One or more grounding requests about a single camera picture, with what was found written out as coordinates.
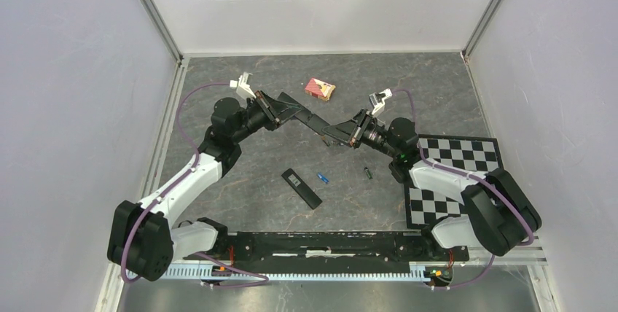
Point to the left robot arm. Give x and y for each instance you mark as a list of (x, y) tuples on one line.
[(142, 241)]

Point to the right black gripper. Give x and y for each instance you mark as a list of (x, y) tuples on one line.
[(350, 133)]

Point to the red white small box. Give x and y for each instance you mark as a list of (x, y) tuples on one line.
[(319, 89)]

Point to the aluminium corner post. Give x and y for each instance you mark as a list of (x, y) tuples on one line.
[(162, 29), (480, 28)]

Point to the right aluminium corner post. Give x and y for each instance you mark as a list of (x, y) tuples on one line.
[(480, 28)]

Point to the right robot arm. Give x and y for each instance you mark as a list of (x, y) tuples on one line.
[(497, 214)]

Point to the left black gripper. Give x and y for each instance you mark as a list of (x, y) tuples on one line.
[(273, 109)]

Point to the white slotted cable duct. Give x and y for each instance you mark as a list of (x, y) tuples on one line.
[(205, 271)]

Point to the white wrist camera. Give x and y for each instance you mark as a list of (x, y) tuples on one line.
[(378, 101), (242, 87)]

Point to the checkerboard calibration board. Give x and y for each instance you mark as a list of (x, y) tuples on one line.
[(451, 163)]

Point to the left aluminium corner post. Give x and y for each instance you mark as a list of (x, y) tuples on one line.
[(162, 29)]

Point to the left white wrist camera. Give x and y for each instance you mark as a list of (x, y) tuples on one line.
[(242, 87)]

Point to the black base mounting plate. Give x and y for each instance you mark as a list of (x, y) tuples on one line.
[(331, 252)]

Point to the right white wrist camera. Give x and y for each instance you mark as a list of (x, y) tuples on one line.
[(378, 101)]

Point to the black remote control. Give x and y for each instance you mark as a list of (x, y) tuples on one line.
[(301, 188), (312, 121)]

